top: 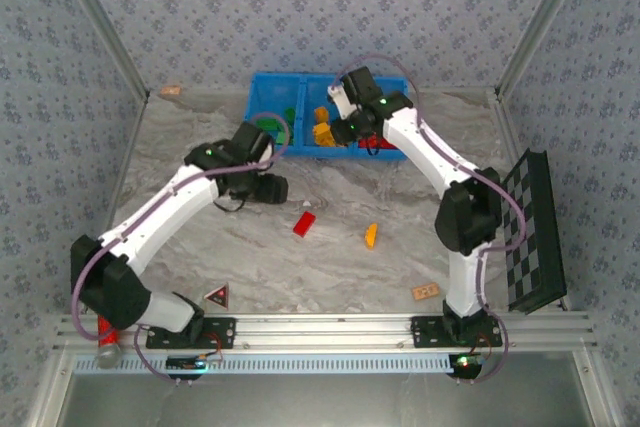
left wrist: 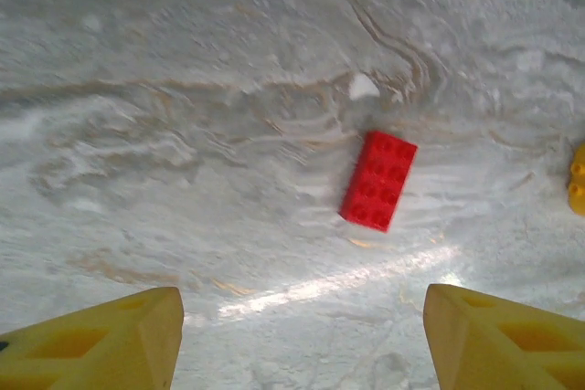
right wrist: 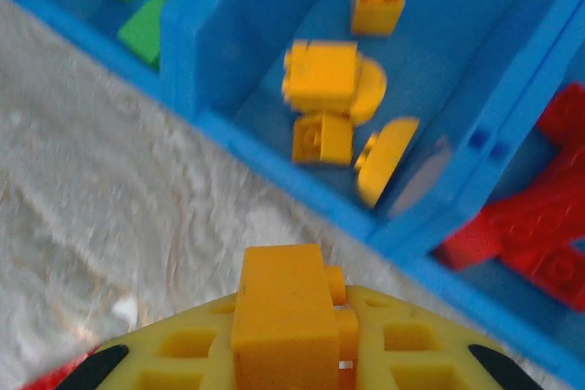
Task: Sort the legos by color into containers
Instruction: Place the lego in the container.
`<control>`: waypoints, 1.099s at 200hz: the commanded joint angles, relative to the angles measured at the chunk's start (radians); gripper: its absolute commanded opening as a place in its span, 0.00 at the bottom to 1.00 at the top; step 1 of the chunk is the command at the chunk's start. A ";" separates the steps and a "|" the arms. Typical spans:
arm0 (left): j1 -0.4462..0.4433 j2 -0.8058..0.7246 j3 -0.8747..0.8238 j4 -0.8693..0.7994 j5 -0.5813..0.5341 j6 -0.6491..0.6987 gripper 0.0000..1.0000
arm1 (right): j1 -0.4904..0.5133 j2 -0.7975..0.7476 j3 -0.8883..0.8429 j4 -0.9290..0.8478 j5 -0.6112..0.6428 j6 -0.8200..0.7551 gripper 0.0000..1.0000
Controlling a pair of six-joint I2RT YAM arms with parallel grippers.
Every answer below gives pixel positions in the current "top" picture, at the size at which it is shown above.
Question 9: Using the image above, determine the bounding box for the red black triangle sign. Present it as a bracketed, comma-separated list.
[204, 282, 231, 309]

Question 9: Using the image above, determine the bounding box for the black white checkerboard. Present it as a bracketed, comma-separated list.
[499, 148, 569, 316]

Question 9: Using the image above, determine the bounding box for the small circuit board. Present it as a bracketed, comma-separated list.
[166, 354, 209, 372]
[448, 352, 485, 378]

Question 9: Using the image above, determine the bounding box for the red cylinder with grey cap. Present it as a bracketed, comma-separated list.
[94, 314, 124, 368]

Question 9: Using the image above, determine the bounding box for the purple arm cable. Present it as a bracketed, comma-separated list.
[71, 112, 293, 341]
[332, 53, 526, 383]

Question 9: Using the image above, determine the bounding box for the aluminium frame post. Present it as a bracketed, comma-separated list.
[47, 0, 151, 101]
[494, 0, 596, 98]

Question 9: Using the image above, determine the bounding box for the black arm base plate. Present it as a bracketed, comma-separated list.
[144, 316, 237, 350]
[409, 315, 503, 348]

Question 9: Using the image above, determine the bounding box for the aluminium mounting rail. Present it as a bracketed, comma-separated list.
[52, 311, 599, 353]

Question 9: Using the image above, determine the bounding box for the slotted grey cable tray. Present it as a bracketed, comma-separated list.
[72, 351, 461, 376]

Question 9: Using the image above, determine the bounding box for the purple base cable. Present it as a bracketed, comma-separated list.
[133, 326, 179, 383]

